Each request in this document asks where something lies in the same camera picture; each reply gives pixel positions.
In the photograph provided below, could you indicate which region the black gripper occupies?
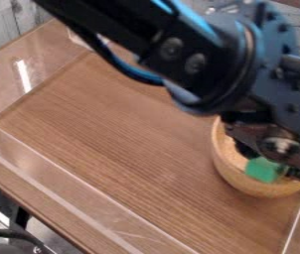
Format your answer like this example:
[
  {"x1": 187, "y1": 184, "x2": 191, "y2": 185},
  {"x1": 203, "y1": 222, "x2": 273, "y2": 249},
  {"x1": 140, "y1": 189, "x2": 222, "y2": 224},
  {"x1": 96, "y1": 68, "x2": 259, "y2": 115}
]
[{"x1": 220, "y1": 54, "x2": 300, "y2": 181}]

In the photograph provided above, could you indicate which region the green rectangular block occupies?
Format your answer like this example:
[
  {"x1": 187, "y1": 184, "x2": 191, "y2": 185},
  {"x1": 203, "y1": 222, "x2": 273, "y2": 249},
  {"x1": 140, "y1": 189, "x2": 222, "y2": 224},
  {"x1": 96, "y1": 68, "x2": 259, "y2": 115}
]
[{"x1": 243, "y1": 157, "x2": 286, "y2": 184}]

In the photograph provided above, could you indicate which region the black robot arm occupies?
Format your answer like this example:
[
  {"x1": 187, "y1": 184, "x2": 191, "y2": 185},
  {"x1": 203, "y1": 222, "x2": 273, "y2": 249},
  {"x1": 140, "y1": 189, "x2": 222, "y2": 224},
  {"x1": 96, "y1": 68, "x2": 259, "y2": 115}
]
[{"x1": 33, "y1": 0, "x2": 300, "y2": 180}]

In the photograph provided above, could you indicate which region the brown wooden bowl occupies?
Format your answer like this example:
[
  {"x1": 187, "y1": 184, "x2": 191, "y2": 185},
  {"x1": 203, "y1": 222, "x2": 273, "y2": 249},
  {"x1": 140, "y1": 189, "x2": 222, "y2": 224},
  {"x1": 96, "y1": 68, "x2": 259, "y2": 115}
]
[{"x1": 210, "y1": 118, "x2": 300, "y2": 198}]

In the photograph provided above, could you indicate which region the black table leg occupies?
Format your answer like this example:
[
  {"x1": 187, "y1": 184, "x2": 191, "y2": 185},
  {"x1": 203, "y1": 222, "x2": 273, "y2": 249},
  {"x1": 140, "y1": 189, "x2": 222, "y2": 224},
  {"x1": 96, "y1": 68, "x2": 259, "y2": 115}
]
[{"x1": 9, "y1": 206, "x2": 30, "y2": 230}]

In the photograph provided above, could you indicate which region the clear acrylic tray enclosure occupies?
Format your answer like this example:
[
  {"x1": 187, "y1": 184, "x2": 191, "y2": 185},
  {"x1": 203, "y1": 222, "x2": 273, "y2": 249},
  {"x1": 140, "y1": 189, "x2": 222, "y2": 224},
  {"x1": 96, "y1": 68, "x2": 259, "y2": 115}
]
[{"x1": 0, "y1": 22, "x2": 300, "y2": 254}]

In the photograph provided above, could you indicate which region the black cable under table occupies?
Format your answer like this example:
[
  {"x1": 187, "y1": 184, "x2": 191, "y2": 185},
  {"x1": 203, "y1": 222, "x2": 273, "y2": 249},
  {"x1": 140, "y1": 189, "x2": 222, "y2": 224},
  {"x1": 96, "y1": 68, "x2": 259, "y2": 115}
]
[{"x1": 0, "y1": 226, "x2": 48, "y2": 254}]

